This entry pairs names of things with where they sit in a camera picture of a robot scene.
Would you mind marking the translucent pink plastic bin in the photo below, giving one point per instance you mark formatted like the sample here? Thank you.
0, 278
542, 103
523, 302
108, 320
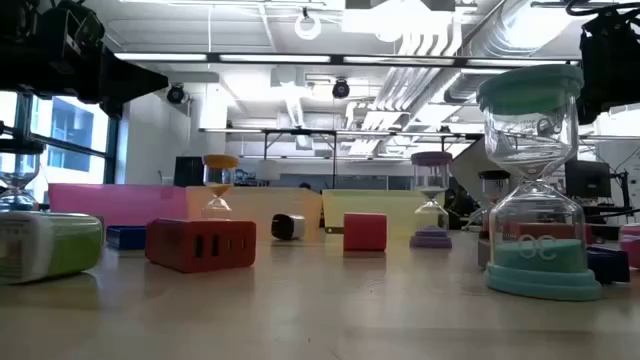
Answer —
115, 205

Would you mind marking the black-capped hourglass red sand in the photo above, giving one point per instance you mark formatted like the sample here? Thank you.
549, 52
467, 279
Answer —
494, 175

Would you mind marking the black beam with light strips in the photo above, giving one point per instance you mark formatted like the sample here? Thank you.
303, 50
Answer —
337, 59

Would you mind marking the grey tilted panel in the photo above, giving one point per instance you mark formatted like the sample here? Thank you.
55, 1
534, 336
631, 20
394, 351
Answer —
470, 172

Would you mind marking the dark navy digital clock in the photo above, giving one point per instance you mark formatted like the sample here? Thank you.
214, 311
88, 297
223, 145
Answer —
610, 265

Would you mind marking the small red cube charger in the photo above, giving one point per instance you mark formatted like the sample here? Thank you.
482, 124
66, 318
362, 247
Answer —
365, 232

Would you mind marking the translucent orange plastic bin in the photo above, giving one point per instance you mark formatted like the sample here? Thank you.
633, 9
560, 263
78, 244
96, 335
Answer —
260, 210

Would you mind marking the green and white charger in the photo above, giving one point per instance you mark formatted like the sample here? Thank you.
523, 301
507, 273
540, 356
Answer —
65, 245

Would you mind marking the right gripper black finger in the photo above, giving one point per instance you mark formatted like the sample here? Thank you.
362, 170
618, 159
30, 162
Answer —
587, 112

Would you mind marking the black computer monitor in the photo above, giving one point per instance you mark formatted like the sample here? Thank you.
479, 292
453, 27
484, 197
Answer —
189, 171
587, 179

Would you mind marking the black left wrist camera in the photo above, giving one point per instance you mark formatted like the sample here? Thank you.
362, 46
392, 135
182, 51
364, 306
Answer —
75, 25

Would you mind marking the black ceiling spotlight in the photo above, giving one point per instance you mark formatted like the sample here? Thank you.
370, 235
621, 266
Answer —
341, 89
176, 94

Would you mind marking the blue digital clock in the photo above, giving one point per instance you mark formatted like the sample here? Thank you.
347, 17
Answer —
125, 238

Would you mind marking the teal hourglass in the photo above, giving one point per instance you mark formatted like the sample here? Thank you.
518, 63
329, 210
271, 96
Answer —
530, 85

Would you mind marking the pink and white charger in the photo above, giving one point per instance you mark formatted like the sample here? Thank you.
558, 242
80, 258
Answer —
631, 245

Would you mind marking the black-capped hourglass blue sand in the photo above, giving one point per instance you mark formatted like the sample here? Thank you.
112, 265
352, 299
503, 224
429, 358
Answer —
20, 146

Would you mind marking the white lamp shade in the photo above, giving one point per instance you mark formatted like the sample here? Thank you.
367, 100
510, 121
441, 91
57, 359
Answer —
269, 170

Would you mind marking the translucent yellow plastic bin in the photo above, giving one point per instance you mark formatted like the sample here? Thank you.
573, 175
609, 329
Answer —
390, 210

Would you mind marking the white and black charger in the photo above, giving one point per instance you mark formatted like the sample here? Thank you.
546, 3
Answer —
287, 226

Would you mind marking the silver ventilation duct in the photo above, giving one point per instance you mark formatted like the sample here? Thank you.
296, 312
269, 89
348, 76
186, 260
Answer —
505, 30

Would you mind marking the orange hourglass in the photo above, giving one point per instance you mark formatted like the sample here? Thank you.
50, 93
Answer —
220, 161

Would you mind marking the purple hourglass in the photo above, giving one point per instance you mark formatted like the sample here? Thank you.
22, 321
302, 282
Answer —
431, 159

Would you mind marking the person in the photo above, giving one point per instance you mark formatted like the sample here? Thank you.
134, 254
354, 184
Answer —
305, 186

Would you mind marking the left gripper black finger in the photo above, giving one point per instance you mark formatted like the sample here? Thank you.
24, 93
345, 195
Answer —
111, 108
127, 77

